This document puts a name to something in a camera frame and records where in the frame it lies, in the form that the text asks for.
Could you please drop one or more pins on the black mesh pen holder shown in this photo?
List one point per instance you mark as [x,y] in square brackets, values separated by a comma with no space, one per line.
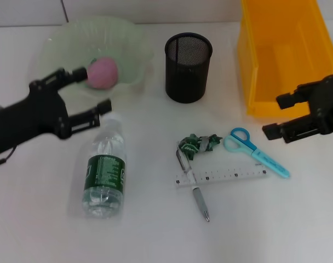
[185,82]

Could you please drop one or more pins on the clear grey-grip ballpoint pen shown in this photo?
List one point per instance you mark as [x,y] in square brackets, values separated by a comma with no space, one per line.
[200,200]

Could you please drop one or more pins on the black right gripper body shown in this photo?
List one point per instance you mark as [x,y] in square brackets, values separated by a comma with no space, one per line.
[329,107]

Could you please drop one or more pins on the green plastic wrapper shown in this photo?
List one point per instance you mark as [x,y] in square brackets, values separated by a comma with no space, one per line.
[191,146]

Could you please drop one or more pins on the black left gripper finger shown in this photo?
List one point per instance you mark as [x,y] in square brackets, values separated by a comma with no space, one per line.
[104,106]
[79,75]

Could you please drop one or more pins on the blue and teal scissors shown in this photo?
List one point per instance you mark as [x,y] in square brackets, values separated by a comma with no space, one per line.
[267,161]

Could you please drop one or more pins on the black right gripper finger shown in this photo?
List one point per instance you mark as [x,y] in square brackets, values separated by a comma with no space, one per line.
[272,131]
[287,100]

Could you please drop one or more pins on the clear green-label water bottle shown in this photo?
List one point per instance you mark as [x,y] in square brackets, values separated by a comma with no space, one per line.
[106,170]

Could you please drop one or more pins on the transparent plastic ruler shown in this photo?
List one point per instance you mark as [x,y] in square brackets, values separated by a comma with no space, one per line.
[224,175]

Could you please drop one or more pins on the yellow plastic bin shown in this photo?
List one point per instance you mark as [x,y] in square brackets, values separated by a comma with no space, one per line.
[278,68]

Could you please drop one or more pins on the pink peach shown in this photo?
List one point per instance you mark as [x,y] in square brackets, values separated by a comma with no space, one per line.
[103,74]

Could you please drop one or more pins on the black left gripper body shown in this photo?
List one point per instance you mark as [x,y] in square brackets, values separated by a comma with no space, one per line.
[27,120]

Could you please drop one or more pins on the green glass fruit plate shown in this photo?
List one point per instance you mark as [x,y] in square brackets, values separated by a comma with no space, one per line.
[114,35]

